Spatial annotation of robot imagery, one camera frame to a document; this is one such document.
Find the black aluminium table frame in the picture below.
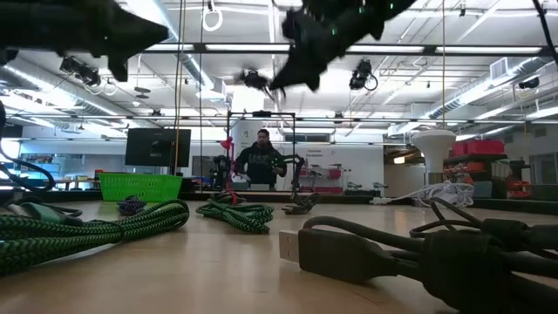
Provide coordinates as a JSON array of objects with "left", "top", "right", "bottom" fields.
[{"left": 0, "top": 41, "right": 558, "bottom": 205}]

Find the large red storage box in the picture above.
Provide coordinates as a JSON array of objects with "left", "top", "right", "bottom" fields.
[{"left": 465, "top": 139, "right": 506, "bottom": 157}]

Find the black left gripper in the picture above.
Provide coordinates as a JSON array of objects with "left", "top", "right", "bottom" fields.
[{"left": 0, "top": 0, "right": 170, "bottom": 83}]

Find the white lamp cable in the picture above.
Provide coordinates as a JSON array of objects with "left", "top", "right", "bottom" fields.
[{"left": 370, "top": 181, "right": 475, "bottom": 209}]

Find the silver ventilation duct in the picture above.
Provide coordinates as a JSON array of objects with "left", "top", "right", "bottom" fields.
[
  {"left": 128, "top": 0, "right": 219, "bottom": 91},
  {"left": 429, "top": 56, "right": 558, "bottom": 119}
]

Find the purple braided USB cable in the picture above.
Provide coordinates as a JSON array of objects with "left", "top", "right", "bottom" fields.
[{"left": 116, "top": 195, "right": 147, "bottom": 217}]

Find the red desk lamp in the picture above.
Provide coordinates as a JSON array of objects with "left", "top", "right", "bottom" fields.
[{"left": 219, "top": 136, "right": 240, "bottom": 206}]

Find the black hanging cable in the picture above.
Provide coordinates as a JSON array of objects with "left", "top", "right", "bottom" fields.
[{"left": 530, "top": 0, "right": 558, "bottom": 56}]

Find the black monitor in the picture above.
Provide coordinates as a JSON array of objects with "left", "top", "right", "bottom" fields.
[{"left": 125, "top": 127, "right": 192, "bottom": 168}]

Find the black background rig frame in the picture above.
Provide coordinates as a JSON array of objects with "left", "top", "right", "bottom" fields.
[{"left": 225, "top": 110, "right": 297, "bottom": 193}]

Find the black overhead camera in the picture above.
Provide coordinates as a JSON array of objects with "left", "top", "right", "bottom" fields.
[
  {"left": 517, "top": 76, "right": 541, "bottom": 91},
  {"left": 237, "top": 68, "right": 270, "bottom": 91},
  {"left": 59, "top": 55, "right": 104, "bottom": 88},
  {"left": 348, "top": 58, "right": 379, "bottom": 92}
]

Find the green braided USB cable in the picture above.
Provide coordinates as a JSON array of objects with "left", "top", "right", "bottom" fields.
[
  {"left": 195, "top": 191, "right": 276, "bottom": 236},
  {"left": 0, "top": 199, "right": 191, "bottom": 278}
]

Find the dark storage shelf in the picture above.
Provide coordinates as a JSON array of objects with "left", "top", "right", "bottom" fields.
[{"left": 442, "top": 138, "right": 533, "bottom": 201}]

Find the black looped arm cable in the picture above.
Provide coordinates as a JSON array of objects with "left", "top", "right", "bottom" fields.
[{"left": 0, "top": 151, "right": 57, "bottom": 194}]

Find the green plastic basket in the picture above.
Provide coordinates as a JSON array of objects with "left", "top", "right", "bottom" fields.
[{"left": 97, "top": 172, "right": 184, "bottom": 202}]

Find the white hanging cable loop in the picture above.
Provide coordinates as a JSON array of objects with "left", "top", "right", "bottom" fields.
[{"left": 201, "top": 7, "right": 225, "bottom": 33}]

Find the person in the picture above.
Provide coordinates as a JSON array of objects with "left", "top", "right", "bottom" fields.
[{"left": 235, "top": 128, "right": 289, "bottom": 185}]

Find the thick black USB cable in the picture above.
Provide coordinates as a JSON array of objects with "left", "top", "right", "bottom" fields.
[{"left": 278, "top": 196, "right": 558, "bottom": 314}]

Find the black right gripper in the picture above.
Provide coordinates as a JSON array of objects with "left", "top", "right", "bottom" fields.
[{"left": 269, "top": 0, "right": 418, "bottom": 92}]

